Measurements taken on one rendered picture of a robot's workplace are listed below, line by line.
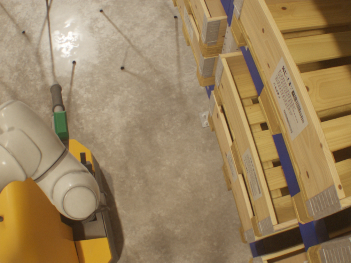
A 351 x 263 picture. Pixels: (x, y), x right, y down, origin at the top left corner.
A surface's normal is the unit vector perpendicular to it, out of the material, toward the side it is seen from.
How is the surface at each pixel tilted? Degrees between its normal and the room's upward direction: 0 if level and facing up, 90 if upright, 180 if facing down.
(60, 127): 16
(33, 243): 68
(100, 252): 22
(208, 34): 90
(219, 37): 90
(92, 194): 45
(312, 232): 90
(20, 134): 27
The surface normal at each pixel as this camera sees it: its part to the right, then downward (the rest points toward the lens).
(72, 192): 0.33, 0.01
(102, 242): 0.37, -0.42
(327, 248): -0.98, 0.20
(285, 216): 0.01, -0.37
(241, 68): 0.23, 0.91
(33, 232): 0.91, -0.33
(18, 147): 0.53, -0.16
